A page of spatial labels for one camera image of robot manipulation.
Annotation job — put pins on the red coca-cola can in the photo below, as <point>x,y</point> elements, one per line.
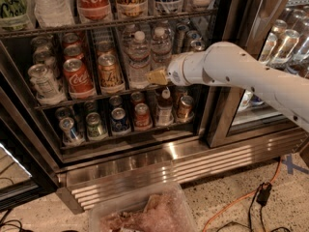
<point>73,51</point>
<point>80,82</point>

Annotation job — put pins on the black power adapter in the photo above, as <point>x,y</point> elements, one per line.
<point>264,194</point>

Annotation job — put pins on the bottom shelf red can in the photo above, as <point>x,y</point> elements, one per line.
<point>142,117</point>

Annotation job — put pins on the bottom shelf blue can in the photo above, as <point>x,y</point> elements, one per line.
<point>119,122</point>

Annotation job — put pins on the front slim silver can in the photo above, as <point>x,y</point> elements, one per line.
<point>197,45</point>

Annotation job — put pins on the bottom shelf blue-white can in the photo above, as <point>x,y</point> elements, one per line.
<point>72,137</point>

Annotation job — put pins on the silver soda can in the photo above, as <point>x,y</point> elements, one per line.
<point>48,89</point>
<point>46,57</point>

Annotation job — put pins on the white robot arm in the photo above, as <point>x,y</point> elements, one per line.
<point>226,64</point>

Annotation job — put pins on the shelf green can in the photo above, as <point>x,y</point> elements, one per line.
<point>95,129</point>
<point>16,15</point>

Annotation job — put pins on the bottom shelf juice bottle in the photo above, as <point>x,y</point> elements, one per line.
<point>164,107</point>

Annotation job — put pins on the glass fridge door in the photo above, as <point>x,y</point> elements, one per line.
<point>248,25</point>

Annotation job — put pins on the top shelf Coca-Cola can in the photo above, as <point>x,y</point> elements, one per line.
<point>94,10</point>

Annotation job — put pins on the water bottle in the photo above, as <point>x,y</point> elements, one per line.
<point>139,61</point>
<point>161,48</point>

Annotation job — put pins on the top shelf green can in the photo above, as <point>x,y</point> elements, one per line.
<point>16,15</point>

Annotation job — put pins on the bottom shelf green can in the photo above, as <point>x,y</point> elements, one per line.
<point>95,129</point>

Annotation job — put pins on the front silver soda can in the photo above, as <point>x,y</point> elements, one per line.
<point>48,89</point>

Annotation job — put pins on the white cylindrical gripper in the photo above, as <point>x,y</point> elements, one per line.
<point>176,72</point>

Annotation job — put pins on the stainless steel fridge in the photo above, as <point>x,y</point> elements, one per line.
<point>35,160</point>

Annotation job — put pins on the front red Coca-Cola can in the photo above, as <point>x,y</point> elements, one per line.
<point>80,82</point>

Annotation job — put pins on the clear plastic bin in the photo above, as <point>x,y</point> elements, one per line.
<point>155,208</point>

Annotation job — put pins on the bottom shelf bronze can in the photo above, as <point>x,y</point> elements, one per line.
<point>184,110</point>

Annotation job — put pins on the front orange soda can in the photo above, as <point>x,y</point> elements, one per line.
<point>111,79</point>

